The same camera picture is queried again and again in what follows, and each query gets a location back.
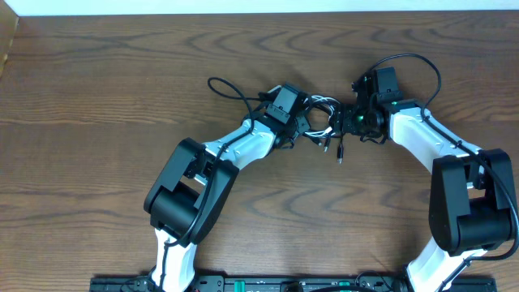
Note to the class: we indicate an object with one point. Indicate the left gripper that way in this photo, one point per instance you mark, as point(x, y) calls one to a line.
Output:
point(303, 123)

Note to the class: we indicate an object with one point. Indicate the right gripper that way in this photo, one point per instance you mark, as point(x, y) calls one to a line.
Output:
point(344, 122)

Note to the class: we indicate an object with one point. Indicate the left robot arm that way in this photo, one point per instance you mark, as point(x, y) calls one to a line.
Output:
point(192, 188)

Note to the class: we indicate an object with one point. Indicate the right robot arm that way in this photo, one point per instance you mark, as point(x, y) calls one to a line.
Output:
point(472, 213)

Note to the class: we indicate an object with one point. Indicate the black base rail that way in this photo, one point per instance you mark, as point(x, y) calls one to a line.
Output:
point(217, 283)

